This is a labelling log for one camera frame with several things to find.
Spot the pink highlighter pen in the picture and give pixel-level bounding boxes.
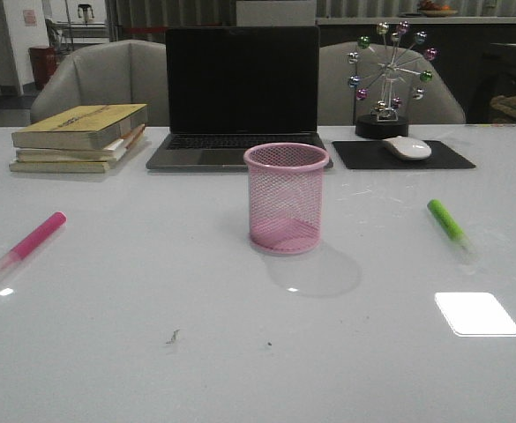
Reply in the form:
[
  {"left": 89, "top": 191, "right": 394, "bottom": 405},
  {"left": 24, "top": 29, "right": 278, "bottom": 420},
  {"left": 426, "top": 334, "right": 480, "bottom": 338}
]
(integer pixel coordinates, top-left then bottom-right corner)
[{"left": 0, "top": 211, "right": 67, "bottom": 282}]

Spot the top yellow book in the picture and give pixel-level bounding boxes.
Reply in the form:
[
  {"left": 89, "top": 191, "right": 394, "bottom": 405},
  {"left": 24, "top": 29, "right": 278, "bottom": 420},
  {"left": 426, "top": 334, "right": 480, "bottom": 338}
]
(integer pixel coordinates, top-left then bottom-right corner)
[{"left": 11, "top": 103, "right": 148, "bottom": 150}]

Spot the green highlighter pen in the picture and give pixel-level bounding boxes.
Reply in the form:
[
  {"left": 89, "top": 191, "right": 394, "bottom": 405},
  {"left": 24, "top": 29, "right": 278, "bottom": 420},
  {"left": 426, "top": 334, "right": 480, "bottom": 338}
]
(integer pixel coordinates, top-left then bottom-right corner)
[{"left": 426, "top": 199, "right": 478, "bottom": 265}]

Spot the pink mesh pen holder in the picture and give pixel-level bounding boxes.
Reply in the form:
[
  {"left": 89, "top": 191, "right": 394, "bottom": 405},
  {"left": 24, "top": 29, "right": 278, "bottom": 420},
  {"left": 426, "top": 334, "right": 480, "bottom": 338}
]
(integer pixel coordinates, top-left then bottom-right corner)
[{"left": 243, "top": 143, "right": 329, "bottom": 255}]

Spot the grey armchair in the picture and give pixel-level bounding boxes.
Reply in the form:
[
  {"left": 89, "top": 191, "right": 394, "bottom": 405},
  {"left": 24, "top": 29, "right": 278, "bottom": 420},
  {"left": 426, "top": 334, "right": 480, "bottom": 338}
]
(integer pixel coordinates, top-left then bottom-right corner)
[
  {"left": 318, "top": 41, "right": 466, "bottom": 126},
  {"left": 30, "top": 40, "right": 169, "bottom": 126}
]

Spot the grey laptop computer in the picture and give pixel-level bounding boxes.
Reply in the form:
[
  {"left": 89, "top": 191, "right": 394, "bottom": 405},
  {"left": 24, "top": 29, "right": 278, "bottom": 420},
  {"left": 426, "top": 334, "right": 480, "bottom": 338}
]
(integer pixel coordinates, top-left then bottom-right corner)
[{"left": 146, "top": 26, "right": 324, "bottom": 172}]

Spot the left grey armchair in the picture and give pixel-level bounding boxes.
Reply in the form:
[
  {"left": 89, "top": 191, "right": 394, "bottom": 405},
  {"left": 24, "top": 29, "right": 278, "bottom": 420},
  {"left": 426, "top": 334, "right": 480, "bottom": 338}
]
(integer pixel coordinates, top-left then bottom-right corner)
[{"left": 30, "top": 40, "right": 169, "bottom": 126}]

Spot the ferris wheel desk ornament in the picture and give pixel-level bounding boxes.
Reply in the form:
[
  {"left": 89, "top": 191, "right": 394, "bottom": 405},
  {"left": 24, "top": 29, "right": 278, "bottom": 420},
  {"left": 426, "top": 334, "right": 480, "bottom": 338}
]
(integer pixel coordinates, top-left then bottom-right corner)
[{"left": 348, "top": 20, "right": 437, "bottom": 139}]

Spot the black mouse pad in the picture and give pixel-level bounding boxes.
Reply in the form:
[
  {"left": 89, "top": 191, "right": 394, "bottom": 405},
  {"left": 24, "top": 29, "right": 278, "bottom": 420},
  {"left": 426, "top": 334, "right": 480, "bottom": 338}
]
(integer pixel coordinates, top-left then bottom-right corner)
[{"left": 333, "top": 140, "right": 476, "bottom": 170}]

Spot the fruit bowl on counter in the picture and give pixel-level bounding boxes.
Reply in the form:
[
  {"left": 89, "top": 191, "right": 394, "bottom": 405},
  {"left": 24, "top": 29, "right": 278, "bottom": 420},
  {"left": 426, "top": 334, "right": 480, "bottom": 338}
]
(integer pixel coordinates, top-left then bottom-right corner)
[{"left": 417, "top": 0, "right": 458, "bottom": 18}]

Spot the yellow book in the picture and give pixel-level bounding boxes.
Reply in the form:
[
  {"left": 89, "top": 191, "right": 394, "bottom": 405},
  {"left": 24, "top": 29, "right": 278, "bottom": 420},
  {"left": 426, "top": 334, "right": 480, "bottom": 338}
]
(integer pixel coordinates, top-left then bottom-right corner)
[
  {"left": 11, "top": 103, "right": 148, "bottom": 150},
  {"left": 8, "top": 131, "right": 146, "bottom": 174}
]

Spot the right grey armchair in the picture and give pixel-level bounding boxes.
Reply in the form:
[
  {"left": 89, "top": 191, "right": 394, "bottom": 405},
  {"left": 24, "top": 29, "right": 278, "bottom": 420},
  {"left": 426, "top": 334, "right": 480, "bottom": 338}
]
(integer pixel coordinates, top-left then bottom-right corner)
[{"left": 318, "top": 41, "right": 466, "bottom": 126}]

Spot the bottom yellow book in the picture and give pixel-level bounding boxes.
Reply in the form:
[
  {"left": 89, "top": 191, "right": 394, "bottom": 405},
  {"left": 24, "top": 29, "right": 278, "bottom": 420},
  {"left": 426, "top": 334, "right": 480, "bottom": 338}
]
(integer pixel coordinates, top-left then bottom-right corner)
[{"left": 8, "top": 131, "right": 146, "bottom": 174}]

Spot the white computer mouse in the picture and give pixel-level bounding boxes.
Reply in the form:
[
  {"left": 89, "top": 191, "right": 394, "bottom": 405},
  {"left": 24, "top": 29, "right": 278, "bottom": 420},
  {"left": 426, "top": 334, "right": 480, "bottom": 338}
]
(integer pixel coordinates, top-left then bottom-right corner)
[{"left": 382, "top": 136, "right": 432, "bottom": 160}]

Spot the red bin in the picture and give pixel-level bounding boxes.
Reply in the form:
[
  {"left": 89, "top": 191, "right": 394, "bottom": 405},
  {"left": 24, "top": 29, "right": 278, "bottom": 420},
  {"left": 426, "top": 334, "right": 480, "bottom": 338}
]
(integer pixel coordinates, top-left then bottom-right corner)
[{"left": 28, "top": 46, "right": 57, "bottom": 90}]

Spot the middle white book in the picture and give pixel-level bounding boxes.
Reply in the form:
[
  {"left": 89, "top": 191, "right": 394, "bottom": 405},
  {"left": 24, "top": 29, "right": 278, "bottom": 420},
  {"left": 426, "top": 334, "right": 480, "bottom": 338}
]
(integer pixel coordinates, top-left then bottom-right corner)
[{"left": 16, "top": 124, "right": 146, "bottom": 162}]

